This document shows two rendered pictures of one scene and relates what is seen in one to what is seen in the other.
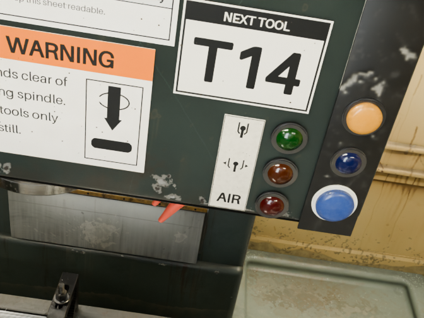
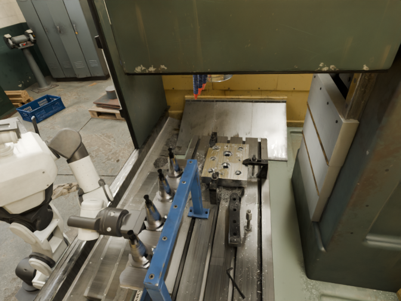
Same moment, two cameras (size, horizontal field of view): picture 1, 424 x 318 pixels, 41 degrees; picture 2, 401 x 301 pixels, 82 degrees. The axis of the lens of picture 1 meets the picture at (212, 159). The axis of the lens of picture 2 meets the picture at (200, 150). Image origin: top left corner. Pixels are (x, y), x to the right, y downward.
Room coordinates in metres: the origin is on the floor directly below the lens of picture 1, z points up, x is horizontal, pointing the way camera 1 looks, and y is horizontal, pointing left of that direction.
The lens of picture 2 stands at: (0.74, -0.70, 1.82)
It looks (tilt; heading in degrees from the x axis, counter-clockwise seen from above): 38 degrees down; 107
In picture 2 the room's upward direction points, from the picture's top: 6 degrees counter-clockwise
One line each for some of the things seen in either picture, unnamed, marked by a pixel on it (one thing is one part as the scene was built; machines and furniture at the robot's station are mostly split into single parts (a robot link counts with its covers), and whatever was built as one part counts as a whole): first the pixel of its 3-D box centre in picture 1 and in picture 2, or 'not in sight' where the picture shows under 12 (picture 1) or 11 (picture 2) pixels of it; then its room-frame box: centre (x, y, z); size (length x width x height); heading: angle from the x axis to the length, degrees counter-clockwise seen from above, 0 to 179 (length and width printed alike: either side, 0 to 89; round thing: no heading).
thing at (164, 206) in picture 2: not in sight; (160, 207); (0.46, -0.27, 1.21); 0.07 x 0.05 x 0.01; 2
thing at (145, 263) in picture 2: not in sight; (141, 256); (0.46, -0.44, 1.21); 0.06 x 0.06 x 0.03
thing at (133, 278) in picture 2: not in sight; (133, 277); (0.47, -0.49, 1.21); 0.07 x 0.05 x 0.01; 2
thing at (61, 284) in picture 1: (62, 308); (255, 165); (0.74, 0.24, 0.97); 0.13 x 0.03 x 0.15; 2
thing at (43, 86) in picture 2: not in sight; (31, 61); (-3.95, 3.28, 0.57); 0.47 x 0.37 x 1.14; 67
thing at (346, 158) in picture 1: (348, 163); not in sight; (0.36, -0.10, 1.67); 0.02 x 0.01 x 0.02; 92
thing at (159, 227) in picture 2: not in sight; (155, 221); (0.46, -0.33, 1.22); 0.06 x 0.06 x 0.03
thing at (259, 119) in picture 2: not in sight; (230, 132); (0.53, 0.87, 0.75); 0.89 x 0.67 x 0.26; 2
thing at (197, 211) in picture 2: not in sight; (196, 192); (0.50, -0.05, 1.05); 0.10 x 0.05 x 0.30; 2
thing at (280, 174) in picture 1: (280, 173); not in sight; (0.36, -0.05, 1.65); 0.02 x 0.01 x 0.02; 92
